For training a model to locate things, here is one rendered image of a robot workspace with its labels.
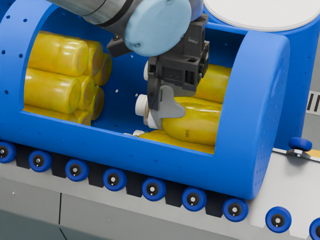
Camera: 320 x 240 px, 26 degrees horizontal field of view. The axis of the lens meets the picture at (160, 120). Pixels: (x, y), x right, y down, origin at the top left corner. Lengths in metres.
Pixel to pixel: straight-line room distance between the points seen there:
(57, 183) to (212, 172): 0.34
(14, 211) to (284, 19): 0.71
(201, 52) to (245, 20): 0.50
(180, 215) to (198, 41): 0.35
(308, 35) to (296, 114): 0.23
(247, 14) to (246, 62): 0.50
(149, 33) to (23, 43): 0.41
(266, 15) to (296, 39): 0.08
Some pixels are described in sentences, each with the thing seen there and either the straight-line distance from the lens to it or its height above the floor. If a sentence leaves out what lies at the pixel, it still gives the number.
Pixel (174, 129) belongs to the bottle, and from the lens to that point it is 1.16.
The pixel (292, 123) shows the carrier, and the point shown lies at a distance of 1.75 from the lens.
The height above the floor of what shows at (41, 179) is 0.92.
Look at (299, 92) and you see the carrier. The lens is 1.70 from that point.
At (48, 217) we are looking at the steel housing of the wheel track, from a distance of 1.36.
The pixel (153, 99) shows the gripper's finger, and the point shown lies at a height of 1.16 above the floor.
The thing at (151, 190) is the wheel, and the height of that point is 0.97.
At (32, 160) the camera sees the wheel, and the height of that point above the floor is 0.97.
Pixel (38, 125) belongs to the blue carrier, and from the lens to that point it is 1.19.
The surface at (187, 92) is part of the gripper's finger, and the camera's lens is 1.18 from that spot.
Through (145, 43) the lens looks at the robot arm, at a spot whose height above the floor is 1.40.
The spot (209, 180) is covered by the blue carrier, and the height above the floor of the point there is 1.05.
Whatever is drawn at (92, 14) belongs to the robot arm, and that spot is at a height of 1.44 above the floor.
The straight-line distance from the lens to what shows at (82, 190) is 1.30.
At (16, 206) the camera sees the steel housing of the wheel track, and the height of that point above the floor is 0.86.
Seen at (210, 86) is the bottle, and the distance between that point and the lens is 1.22.
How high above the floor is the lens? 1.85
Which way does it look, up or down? 40 degrees down
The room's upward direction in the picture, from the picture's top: straight up
